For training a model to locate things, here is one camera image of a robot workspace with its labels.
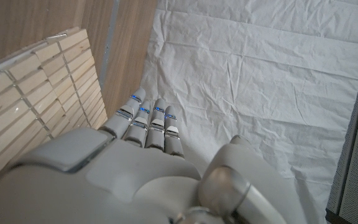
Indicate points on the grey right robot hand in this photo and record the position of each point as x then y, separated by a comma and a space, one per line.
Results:
120, 186

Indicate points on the wooden slat mat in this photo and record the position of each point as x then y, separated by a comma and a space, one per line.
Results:
26, 93

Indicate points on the white backdrop cloth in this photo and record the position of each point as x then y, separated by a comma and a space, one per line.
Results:
244, 62

